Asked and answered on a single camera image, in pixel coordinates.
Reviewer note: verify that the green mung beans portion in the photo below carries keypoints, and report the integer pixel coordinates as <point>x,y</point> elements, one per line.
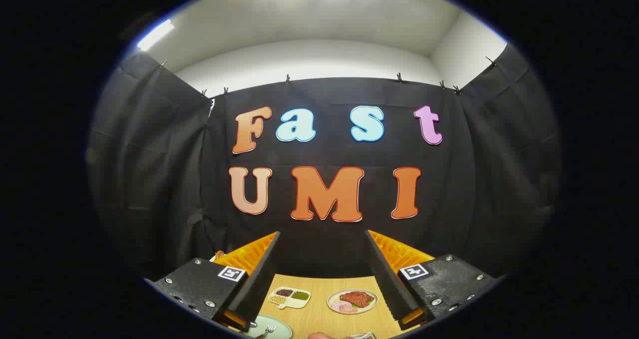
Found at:
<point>300,295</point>

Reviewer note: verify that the brown grilled meat slab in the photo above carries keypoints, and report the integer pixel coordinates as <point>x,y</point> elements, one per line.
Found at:
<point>356,298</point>

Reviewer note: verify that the row of black cloth clips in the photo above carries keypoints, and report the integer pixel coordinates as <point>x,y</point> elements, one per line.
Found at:
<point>287,79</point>

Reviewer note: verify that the yellow soybeans portion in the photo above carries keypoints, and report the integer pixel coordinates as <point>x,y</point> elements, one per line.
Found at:
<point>277,300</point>

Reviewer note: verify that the pink ham slices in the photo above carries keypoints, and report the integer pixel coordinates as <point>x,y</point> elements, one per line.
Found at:
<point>343,307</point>

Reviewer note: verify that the pale green round plate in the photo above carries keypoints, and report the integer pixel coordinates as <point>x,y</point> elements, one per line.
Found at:
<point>282,329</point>

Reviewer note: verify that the white round meat plate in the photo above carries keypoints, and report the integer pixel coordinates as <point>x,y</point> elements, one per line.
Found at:
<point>372,304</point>

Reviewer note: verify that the dark red beans portion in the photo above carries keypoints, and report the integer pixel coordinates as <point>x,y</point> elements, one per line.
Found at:
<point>284,293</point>

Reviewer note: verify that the ceiling light strip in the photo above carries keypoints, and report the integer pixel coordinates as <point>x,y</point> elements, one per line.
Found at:
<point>156,34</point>

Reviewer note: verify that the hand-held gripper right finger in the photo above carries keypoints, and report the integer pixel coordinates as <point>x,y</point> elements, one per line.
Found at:
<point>387,279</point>

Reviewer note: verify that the white divided snack dish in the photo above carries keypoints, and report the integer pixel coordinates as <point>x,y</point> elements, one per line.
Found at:
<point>297,303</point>

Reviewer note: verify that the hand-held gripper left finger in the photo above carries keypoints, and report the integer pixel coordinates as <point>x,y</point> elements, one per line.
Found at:
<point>259,284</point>

